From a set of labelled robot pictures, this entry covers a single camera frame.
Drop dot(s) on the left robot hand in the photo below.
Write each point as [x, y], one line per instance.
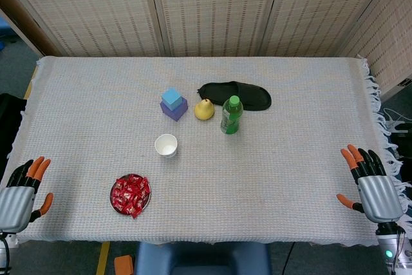
[16, 204]

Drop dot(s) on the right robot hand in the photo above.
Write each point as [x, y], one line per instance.
[380, 197]

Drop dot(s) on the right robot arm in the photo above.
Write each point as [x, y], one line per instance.
[389, 246]

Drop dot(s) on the orange block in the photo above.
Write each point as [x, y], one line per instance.
[124, 265]

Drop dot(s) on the white woven tablecloth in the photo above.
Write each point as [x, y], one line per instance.
[257, 175]

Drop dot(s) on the round metal plate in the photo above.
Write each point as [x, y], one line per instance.
[145, 208]

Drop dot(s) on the white paper cup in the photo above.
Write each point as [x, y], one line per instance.
[165, 146]

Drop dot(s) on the woven folding screen panel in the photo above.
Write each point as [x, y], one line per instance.
[322, 11]
[215, 11]
[96, 11]
[386, 36]

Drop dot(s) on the black slipper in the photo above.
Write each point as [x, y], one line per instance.
[251, 96]

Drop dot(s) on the green drink bottle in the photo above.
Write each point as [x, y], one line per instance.
[231, 117]

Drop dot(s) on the blue plastic bin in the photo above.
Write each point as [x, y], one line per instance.
[4, 30]

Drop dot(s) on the brown wooden screen panel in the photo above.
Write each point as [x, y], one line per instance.
[22, 20]

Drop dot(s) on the purple foam cube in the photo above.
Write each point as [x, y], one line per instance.
[176, 113]

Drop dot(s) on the light blue foam cube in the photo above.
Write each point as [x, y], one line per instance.
[171, 98]

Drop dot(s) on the yellow pear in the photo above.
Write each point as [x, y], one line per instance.
[204, 111]

